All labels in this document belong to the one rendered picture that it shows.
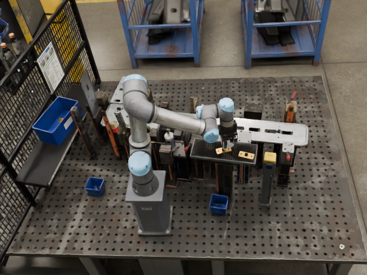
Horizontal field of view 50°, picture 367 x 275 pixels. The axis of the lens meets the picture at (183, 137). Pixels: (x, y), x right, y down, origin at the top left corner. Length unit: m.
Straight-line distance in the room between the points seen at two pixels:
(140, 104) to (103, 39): 3.68
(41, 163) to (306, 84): 2.11
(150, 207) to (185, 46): 2.79
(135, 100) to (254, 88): 1.71
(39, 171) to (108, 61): 2.63
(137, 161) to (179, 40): 2.95
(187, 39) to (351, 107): 1.99
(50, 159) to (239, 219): 1.25
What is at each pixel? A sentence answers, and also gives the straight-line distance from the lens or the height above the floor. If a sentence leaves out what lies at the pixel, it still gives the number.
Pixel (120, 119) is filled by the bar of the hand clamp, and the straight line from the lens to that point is 2.56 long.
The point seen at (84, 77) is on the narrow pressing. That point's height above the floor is 1.31.
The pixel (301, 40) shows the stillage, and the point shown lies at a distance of 4.81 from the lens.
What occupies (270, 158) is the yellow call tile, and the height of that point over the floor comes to 1.16.
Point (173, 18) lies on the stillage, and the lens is 4.62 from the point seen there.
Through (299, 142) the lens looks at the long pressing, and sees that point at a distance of 2.56.
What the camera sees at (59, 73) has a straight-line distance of 2.96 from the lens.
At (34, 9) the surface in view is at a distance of 5.70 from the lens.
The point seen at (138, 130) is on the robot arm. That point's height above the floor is 1.45.
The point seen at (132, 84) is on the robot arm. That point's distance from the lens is 1.84.
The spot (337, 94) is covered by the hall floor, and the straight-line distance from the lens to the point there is 4.43.
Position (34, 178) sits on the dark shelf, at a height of 1.03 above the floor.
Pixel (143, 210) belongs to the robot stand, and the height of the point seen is 0.98.
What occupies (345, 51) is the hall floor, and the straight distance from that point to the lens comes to 5.01.
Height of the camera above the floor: 2.92
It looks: 48 degrees down
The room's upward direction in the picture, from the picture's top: 8 degrees counter-clockwise
